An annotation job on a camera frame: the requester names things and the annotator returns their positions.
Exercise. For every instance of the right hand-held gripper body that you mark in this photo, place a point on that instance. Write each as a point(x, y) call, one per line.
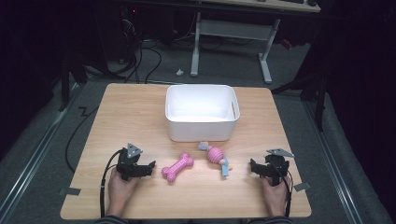
point(276, 168)

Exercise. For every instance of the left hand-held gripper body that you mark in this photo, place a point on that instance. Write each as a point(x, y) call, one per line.
point(128, 165)

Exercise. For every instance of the pink bone toy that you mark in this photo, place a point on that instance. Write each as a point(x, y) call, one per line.
point(177, 168)

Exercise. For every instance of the white plastic bin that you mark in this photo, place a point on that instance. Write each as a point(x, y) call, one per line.
point(200, 129)

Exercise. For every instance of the person's left hand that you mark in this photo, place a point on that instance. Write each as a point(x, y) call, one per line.
point(120, 193)

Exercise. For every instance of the person's right hand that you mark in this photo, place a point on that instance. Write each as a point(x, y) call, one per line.
point(275, 199)

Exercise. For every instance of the grey tape piece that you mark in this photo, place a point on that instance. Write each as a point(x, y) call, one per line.
point(70, 191)
point(302, 186)

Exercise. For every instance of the black metal stand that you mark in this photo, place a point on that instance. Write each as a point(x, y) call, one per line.
point(64, 84)
point(319, 102)

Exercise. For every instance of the white paper scrap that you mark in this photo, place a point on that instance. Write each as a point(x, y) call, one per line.
point(179, 72)

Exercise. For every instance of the small red object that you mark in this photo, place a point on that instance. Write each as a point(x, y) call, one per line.
point(287, 44)

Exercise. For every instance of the desk with white legs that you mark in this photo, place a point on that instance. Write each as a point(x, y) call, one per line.
point(233, 29)

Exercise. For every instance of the metal floor rail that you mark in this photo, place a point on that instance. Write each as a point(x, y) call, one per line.
point(34, 152)
point(334, 161)

